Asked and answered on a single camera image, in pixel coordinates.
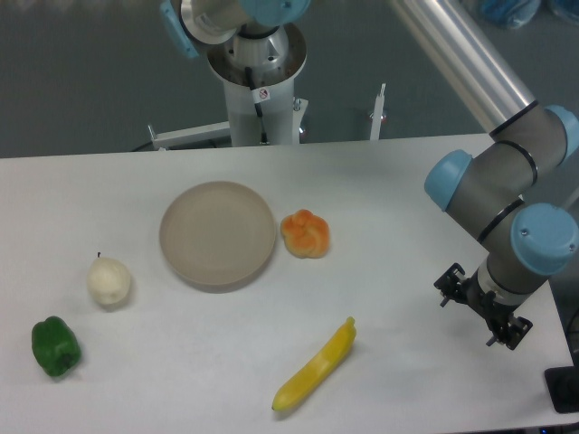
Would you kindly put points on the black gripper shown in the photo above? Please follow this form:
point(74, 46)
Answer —
point(506, 328)

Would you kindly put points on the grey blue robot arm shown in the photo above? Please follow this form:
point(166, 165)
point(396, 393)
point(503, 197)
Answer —
point(526, 243)

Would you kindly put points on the yellow banana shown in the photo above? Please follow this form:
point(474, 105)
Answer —
point(306, 380)

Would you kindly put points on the black device at table edge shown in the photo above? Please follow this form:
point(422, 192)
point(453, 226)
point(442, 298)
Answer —
point(562, 385)

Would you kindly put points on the orange knotted bread roll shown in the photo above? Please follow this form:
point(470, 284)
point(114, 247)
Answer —
point(305, 234)

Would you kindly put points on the beige round plate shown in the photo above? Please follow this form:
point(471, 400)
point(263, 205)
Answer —
point(218, 235)

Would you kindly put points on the blue plastic bag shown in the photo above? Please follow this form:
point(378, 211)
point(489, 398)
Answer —
point(508, 14)

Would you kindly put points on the white pear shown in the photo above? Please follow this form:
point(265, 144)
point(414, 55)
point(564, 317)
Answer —
point(108, 281)

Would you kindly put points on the green bell pepper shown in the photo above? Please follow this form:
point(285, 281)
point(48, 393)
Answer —
point(55, 346)

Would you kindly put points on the white metal bracket right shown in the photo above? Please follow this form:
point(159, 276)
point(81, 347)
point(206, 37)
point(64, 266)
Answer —
point(378, 115)

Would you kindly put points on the white metal bracket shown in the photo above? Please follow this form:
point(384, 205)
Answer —
point(192, 136)
point(378, 115)

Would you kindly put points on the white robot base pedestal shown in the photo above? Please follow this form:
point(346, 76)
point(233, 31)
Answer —
point(258, 76)

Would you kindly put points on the white metal bracket left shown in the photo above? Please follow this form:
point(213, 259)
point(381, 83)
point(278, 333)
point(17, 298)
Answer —
point(192, 136)

